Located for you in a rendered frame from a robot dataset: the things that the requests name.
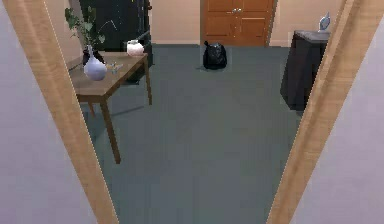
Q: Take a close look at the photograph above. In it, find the pale blue round vase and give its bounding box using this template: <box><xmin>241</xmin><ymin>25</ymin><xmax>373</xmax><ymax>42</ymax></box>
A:
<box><xmin>83</xmin><ymin>44</ymin><xmax>108</xmax><ymax>82</ymax></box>

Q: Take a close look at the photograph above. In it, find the pale blue spray bottle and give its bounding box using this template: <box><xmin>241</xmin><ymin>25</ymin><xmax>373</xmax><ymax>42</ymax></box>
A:
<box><xmin>318</xmin><ymin>12</ymin><xmax>332</xmax><ymax>33</ymax></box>

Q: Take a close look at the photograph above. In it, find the black bin bag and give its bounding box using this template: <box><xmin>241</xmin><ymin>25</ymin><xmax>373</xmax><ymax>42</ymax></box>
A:
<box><xmin>202</xmin><ymin>40</ymin><xmax>228</xmax><ymax>71</ymax></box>

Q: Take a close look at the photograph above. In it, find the white round pot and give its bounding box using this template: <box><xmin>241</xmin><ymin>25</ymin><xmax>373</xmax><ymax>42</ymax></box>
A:
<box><xmin>126</xmin><ymin>39</ymin><xmax>145</xmax><ymax>57</ymax></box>

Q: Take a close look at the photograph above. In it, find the small clear glass object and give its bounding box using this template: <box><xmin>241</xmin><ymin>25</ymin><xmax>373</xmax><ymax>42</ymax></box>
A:
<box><xmin>107</xmin><ymin>61</ymin><xmax>124</xmax><ymax>75</ymax></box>

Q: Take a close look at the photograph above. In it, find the brown wooden table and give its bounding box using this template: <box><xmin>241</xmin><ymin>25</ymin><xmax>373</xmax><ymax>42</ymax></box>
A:
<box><xmin>66</xmin><ymin>51</ymin><xmax>154</xmax><ymax>165</ymax></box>

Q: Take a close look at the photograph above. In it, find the orange wooden room door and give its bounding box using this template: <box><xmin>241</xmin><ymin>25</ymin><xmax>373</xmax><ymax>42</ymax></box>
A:
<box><xmin>200</xmin><ymin>0</ymin><xmax>276</xmax><ymax>48</ymax></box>

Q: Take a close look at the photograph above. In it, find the tall black cupboard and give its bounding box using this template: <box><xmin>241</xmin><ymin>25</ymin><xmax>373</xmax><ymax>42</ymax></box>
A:
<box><xmin>78</xmin><ymin>0</ymin><xmax>154</xmax><ymax>84</ymax></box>

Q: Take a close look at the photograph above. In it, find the black cabinet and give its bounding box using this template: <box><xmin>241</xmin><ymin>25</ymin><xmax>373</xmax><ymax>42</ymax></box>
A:
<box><xmin>279</xmin><ymin>29</ymin><xmax>332</xmax><ymax>112</ymax></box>

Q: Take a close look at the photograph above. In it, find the green house plant dark pot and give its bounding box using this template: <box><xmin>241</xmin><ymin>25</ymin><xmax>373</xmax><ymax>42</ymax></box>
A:
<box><xmin>64</xmin><ymin>6</ymin><xmax>107</xmax><ymax>67</ymax></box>

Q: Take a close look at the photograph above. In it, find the light wooden door frame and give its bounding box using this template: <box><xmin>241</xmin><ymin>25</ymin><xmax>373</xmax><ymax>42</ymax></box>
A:
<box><xmin>2</xmin><ymin>0</ymin><xmax>384</xmax><ymax>224</ymax></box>

